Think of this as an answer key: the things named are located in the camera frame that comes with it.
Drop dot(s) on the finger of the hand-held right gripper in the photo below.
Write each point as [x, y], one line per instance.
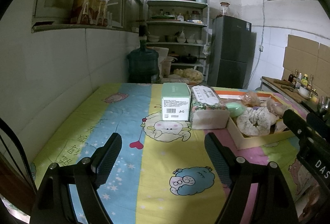
[295, 123]
[319, 126]

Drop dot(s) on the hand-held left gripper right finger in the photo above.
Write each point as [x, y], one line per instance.
[219, 164]

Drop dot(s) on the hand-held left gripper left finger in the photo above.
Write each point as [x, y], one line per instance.
[108, 162]

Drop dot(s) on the pink teddy bear toy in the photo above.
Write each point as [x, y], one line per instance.
[274, 107]

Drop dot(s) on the cardboard box with orange rim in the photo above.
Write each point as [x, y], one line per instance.
[257, 141]

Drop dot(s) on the pale floral fabric bundle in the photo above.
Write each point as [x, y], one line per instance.
[251, 120]

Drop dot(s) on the clear plastic bag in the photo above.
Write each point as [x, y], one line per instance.
[251, 98]

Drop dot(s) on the mint green plush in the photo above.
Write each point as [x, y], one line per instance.
[236, 109]

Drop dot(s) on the metal faucet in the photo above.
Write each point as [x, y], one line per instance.
[323, 104]

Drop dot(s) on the white bowl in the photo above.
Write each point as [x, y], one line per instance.
[304, 91]

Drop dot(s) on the kitchen counter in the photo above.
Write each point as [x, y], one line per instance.
[278, 86]

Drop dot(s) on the row of condiment bottles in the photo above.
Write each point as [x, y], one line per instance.
[301, 79]

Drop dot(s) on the cartoon printed blanket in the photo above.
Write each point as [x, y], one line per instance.
[159, 187]

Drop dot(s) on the floral tissue pack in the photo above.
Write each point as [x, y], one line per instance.
[206, 107]

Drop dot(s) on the green tissue box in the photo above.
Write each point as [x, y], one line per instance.
[176, 102]

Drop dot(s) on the dark grey fridge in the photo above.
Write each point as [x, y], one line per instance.
[230, 53]

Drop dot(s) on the yellow lumpy bag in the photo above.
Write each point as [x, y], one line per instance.
[188, 74]

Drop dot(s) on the brown wooden door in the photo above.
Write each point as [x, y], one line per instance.
[13, 182]

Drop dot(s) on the blue water jug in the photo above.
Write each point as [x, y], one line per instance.
[143, 64]

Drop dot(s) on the black wok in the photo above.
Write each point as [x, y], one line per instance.
[189, 58]

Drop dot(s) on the white sack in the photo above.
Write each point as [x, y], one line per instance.
[165, 58]

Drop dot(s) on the row of white bowls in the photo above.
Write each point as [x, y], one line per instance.
[178, 38]

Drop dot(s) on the black water jug pump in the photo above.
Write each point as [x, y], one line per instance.
[142, 33]

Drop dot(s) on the glass jar with brown lid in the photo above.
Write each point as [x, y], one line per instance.
[224, 8]

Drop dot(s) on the metal shelf rack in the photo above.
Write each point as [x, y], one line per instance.
[178, 23]

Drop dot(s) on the row of glass jars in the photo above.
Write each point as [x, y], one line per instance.
[180, 16]

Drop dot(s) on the cardboard sheet on wall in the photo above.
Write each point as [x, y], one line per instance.
[304, 58]

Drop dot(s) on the white wall socket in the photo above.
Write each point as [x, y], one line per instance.
[261, 48]

